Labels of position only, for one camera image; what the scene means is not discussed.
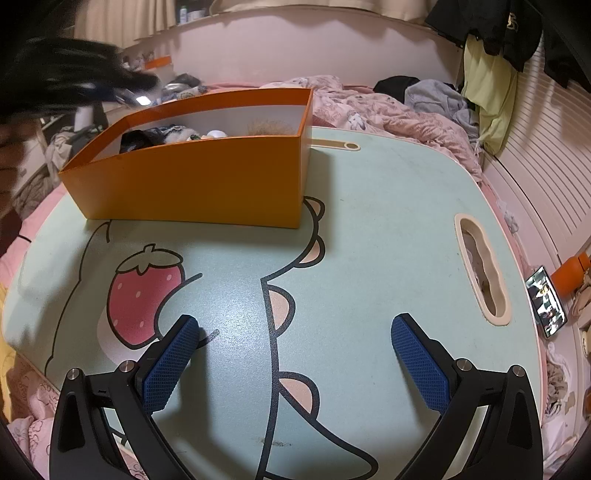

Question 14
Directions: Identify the crumpled clothes pile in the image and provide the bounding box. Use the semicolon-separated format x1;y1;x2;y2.
11;124;98;219

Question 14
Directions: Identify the smartphone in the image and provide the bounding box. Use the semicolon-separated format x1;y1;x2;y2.
526;266;568;339

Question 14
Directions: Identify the orange cardboard box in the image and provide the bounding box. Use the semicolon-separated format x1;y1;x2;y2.
58;88;315;230

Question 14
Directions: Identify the pink bed sheet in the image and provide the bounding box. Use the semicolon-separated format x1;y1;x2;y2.
0;185;63;296

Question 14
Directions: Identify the grey crumpled garment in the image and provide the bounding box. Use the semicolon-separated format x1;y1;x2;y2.
405;79;481;139

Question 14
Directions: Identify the pink wrinkled blanket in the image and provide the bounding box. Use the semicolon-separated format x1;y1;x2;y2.
259;74;485;185

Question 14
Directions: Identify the white fluffy hair claw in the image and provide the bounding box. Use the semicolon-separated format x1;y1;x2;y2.
161;124;197;143

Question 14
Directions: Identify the black hanging garment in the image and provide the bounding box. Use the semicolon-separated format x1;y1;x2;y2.
425;0;544;73
542;0;591;89

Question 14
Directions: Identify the yellow-green hanging garment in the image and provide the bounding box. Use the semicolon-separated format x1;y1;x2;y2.
462;34;519;156

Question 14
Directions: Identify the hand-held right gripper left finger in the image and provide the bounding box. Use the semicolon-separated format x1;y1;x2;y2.
48;315;201;480

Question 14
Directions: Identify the beige cloth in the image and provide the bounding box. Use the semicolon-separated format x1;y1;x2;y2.
570;272;591;324

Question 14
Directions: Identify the pink floral quilt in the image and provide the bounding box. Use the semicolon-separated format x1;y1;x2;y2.
0;355;153;480

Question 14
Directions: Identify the black crumpled garment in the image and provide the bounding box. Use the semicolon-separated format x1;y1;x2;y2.
373;76;421;96

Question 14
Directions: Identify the white louvered shutter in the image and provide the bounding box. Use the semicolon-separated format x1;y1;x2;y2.
480;41;591;296

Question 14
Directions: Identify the orange bottle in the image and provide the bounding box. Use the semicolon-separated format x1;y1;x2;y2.
553;252;591;294

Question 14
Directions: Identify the brown fur ball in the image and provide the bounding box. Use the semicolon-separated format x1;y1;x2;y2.
247;119;296;137

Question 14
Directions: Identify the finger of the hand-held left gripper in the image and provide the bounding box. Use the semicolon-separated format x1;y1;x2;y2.
117;68;160;92
78;85;125;105

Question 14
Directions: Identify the dark patterned pouch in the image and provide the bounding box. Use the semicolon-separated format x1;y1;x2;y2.
159;73;208;100

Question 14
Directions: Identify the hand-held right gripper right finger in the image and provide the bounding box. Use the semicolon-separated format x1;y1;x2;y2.
390;313;544;480

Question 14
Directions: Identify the black plastic bag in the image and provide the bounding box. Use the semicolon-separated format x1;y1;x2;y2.
119;126;169;154

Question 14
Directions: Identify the white rolled mat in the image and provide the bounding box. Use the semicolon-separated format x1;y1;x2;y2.
75;102;108;133

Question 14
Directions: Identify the cartoon printed lap table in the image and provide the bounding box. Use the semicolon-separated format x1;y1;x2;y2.
2;127;546;480

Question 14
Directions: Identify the person's left forearm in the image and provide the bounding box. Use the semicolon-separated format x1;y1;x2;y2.
0;119;35;208

